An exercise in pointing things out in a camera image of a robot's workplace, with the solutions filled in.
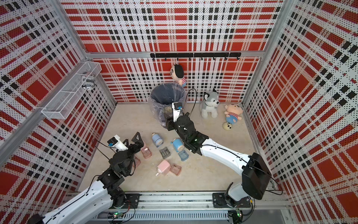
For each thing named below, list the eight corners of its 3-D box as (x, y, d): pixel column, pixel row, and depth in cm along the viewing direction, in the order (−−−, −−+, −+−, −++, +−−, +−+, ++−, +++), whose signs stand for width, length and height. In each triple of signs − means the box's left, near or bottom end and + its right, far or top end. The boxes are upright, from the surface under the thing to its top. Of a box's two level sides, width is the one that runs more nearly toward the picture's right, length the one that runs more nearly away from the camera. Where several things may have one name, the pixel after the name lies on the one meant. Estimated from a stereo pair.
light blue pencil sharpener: (150, 141, 99) (148, 136, 92) (156, 137, 101) (154, 131, 95) (158, 149, 95) (156, 143, 89) (164, 144, 97) (162, 138, 91)
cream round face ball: (223, 131, 105) (224, 127, 102) (222, 125, 108) (223, 122, 105) (231, 131, 105) (232, 127, 102) (229, 125, 108) (230, 122, 105)
